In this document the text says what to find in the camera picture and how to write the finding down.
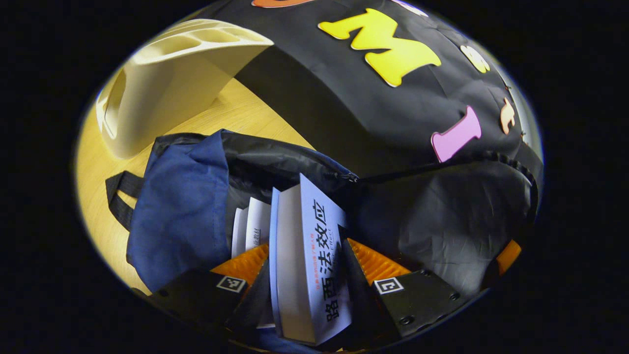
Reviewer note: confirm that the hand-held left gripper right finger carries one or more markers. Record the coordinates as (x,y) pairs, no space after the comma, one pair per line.
(363,295)

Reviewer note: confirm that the navy blue schoolbag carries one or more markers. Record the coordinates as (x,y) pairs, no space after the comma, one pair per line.
(182,211)

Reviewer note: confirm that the white cover book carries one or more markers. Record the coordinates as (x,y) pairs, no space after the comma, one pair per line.
(258,221)

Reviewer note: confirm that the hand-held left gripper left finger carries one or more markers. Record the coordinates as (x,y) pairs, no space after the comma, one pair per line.
(196,295)

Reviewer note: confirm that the lavender cover book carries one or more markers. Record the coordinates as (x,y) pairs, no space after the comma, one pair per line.
(295,255)

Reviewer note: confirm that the cream plastic bookshelf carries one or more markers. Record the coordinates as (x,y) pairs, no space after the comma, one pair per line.
(167,93)

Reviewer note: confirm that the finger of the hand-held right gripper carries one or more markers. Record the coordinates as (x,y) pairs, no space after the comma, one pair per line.
(508,255)

